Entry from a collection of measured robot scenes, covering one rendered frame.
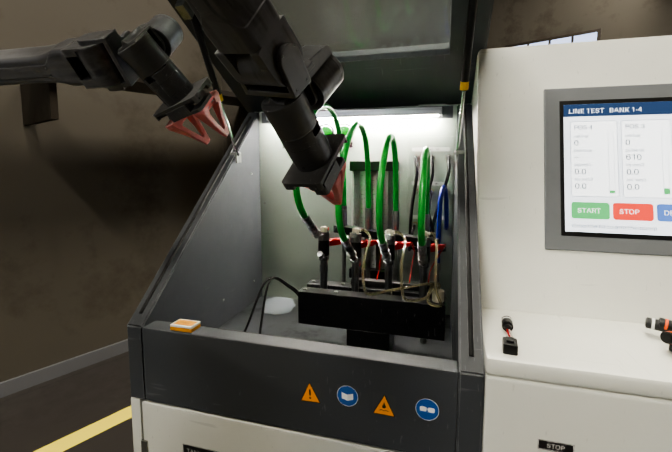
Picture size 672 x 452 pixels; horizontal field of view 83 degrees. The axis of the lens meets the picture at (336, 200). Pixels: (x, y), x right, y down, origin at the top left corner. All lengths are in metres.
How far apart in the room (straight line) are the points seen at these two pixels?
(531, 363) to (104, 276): 2.62
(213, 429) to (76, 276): 2.09
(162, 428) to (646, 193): 1.09
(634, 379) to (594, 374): 0.05
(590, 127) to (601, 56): 0.16
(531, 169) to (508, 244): 0.17
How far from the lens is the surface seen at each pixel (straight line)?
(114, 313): 3.02
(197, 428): 0.94
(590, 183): 0.94
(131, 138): 2.92
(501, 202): 0.90
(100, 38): 0.72
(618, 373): 0.74
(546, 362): 0.72
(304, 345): 0.76
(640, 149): 0.99
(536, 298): 0.91
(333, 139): 0.56
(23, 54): 0.84
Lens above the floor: 1.29
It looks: 6 degrees down
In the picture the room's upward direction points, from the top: straight up
